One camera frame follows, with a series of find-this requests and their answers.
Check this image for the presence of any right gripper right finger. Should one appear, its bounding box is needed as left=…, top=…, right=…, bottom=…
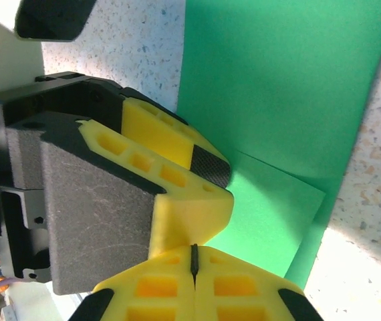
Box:
left=193, top=245, right=324, bottom=321

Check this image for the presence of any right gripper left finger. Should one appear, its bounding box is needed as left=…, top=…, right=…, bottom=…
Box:
left=68, top=245, right=197, bottom=321

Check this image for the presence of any green cloth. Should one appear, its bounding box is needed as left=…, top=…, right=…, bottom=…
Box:
left=176, top=0, right=381, bottom=290

